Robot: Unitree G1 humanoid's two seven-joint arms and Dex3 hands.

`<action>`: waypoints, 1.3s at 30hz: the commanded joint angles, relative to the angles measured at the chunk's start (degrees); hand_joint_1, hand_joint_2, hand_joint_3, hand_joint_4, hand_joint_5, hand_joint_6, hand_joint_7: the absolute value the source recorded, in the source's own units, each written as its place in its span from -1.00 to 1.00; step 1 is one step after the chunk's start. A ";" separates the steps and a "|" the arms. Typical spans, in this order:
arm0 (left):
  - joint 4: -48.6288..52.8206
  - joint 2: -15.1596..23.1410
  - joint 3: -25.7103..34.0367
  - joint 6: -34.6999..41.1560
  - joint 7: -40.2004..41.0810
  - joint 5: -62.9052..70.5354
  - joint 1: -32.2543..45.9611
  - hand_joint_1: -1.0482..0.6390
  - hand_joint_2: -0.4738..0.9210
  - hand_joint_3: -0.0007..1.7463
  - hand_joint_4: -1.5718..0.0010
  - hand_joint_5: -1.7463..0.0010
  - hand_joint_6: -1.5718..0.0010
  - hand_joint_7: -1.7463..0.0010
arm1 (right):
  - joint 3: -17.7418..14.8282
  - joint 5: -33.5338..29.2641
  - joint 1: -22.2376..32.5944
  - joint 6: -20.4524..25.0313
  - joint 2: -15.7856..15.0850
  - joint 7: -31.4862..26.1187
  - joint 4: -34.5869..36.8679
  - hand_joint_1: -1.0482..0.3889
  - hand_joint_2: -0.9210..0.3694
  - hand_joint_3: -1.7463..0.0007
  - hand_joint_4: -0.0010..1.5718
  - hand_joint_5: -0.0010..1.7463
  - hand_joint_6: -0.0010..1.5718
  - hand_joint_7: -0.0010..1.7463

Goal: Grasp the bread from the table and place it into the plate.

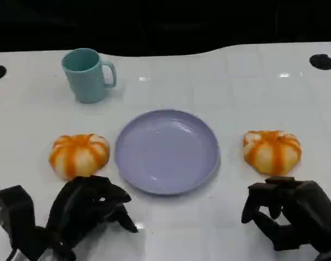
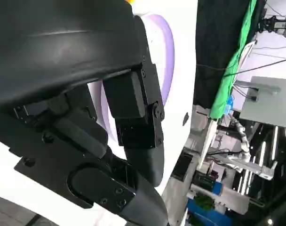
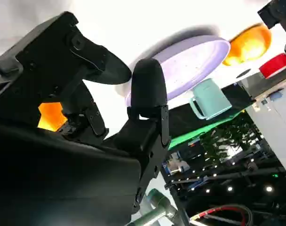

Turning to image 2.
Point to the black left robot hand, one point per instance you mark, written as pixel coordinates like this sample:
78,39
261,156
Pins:
63,47

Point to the orange white toy bread roll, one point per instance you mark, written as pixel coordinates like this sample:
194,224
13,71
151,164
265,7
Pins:
130,1

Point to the lilac plate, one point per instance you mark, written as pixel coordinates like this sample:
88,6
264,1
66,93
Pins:
167,58

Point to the black curtain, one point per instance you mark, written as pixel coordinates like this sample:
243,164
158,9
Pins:
216,35

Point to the white table leg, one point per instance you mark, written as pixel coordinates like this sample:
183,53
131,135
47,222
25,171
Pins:
207,143

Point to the green cloth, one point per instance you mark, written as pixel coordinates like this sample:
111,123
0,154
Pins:
237,58

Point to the black machine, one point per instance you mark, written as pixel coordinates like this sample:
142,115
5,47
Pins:
273,23

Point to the grey metal box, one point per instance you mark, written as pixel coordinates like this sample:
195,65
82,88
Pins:
267,103

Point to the blue bin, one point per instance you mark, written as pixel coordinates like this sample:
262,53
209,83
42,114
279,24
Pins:
206,212

